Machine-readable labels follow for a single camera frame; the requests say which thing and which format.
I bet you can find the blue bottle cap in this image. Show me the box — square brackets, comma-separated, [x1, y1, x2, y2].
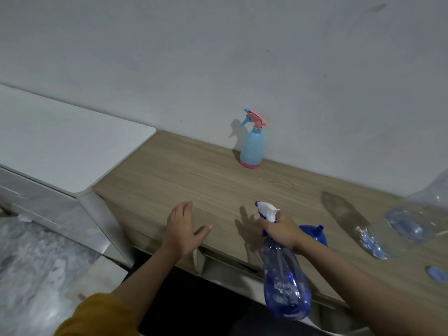
[425, 265, 448, 285]

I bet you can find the yellow sleeve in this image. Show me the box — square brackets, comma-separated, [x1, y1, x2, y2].
[53, 293, 141, 336]

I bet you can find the large clear plastic container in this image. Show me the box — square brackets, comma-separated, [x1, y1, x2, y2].
[405, 167, 448, 215]

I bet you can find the blue funnel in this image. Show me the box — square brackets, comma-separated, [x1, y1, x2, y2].
[298, 224, 329, 248]

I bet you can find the white cabinet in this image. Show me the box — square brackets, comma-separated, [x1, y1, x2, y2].
[0, 84, 157, 269]

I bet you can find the person's right hand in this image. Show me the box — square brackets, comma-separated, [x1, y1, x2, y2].
[253, 210, 306, 256]

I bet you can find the person's left hand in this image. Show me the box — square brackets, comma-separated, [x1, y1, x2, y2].
[164, 201, 213, 259]

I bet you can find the person's right forearm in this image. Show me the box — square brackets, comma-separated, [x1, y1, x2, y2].
[294, 239, 448, 336]

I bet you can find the light blue pink spray bottle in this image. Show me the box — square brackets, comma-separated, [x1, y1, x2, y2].
[239, 108, 272, 169]

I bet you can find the clear blue spray bottle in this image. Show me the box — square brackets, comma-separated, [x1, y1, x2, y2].
[255, 201, 312, 322]

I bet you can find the person's left forearm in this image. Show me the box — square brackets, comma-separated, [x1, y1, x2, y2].
[111, 243, 196, 313]

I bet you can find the clear plastic bottle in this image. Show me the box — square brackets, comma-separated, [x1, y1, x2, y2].
[355, 206, 442, 261]

